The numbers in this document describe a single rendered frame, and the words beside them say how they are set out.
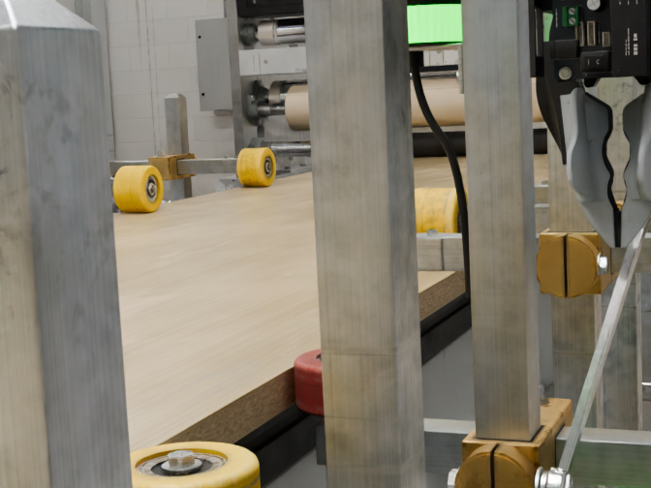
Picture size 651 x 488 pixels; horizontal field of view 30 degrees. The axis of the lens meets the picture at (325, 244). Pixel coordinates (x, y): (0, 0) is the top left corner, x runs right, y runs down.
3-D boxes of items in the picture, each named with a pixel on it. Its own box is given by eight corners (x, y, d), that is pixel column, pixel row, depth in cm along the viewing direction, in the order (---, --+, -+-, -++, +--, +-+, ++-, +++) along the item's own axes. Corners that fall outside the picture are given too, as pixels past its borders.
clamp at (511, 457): (574, 467, 86) (573, 398, 85) (535, 534, 74) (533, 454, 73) (497, 462, 88) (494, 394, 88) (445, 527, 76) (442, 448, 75)
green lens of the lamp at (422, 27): (480, 42, 78) (480, 7, 78) (455, 40, 73) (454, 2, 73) (392, 46, 81) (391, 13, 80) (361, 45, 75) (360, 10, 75)
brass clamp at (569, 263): (629, 272, 108) (628, 216, 107) (604, 299, 95) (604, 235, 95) (559, 272, 110) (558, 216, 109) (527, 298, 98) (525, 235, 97)
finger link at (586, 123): (548, 259, 67) (543, 89, 66) (568, 244, 72) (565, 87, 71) (605, 259, 66) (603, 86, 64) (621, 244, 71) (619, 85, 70)
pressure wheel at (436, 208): (464, 172, 134) (449, 218, 128) (476, 229, 139) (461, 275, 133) (413, 173, 136) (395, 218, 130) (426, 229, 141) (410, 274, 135)
